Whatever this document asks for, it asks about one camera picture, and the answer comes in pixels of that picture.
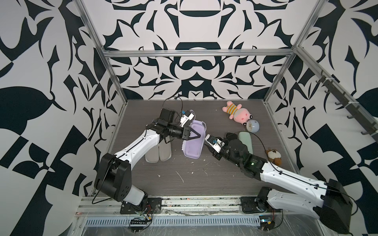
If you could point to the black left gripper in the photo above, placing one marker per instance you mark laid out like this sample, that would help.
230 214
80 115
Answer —
186 134

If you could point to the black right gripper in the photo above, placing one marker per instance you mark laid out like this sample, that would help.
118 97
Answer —
215 155

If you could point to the lavender umbrella case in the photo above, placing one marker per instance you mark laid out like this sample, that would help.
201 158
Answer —
193 148

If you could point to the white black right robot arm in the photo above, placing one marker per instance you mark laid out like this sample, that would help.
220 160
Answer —
327 202

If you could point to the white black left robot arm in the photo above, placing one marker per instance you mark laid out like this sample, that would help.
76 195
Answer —
114 175

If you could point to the blue round alarm clock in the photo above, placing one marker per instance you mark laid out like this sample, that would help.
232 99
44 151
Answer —
252 126

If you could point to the pink plush pig toy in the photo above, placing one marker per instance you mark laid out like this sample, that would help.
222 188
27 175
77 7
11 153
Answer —
237 113

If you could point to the brown white plush dog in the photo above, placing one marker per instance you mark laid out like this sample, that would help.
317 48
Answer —
274 156

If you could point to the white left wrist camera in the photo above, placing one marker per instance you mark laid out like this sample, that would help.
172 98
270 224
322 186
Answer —
187 118

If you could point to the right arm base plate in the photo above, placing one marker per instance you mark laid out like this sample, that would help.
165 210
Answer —
250 205

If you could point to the white perforated cable tray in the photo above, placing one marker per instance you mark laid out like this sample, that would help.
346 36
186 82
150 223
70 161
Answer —
168 221

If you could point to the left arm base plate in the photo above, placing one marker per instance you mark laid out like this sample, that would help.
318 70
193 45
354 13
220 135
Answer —
147 205

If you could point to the aluminium cage frame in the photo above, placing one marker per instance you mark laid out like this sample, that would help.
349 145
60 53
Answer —
270 50

